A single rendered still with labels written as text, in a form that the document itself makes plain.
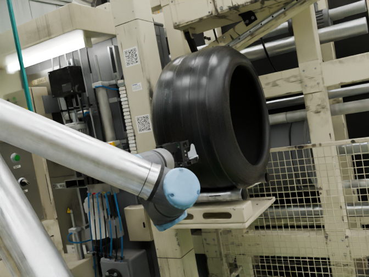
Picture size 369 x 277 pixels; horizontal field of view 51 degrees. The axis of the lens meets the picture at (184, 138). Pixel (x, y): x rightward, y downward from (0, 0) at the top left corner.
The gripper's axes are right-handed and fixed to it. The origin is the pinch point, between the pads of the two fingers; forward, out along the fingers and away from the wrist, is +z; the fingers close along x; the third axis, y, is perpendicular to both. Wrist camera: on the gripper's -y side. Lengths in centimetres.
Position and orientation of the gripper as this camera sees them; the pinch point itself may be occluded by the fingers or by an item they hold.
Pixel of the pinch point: (194, 158)
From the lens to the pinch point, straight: 133.1
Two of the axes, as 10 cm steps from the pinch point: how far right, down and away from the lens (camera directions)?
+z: 4.9, -1.2, 8.6
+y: -1.6, -9.9, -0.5
